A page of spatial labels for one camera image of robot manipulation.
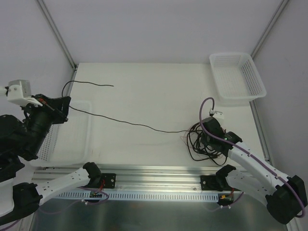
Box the thin black cable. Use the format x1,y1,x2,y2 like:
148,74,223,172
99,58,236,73
61,80,193,133

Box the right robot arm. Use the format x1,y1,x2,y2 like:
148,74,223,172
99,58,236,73
200,116,308,224

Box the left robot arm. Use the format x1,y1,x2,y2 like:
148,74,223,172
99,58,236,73
0,94,102,225

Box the left white plastic basket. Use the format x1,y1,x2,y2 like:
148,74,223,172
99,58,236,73
29,101,92,167

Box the white plastic basket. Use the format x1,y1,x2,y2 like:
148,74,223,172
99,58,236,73
29,101,92,167
209,52,267,104

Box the right white plastic basket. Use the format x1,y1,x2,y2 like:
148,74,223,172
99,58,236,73
209,52,267,104

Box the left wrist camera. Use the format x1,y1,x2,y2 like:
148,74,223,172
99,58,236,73
0,80,33,106

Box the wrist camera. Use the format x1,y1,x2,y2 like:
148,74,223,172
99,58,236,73
209,109,224,120
0,80,33,106

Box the white slotted cable duct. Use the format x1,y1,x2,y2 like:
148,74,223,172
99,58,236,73
56,190,218,203

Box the left aluminium frame post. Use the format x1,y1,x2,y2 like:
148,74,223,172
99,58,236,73
35,0,77,70

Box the aluminium frame post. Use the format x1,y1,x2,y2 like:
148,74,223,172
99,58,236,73
251,0,290,60
35,0,77,70

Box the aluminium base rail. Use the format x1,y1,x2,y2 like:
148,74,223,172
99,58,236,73
30,164,248,195

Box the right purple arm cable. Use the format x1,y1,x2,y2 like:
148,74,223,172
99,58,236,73
200,97,308,217

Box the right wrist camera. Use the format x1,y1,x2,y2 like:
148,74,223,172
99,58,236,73
209,109,224,120

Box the right aluminium frame post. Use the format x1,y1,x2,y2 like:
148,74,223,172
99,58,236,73
251,0,290,60

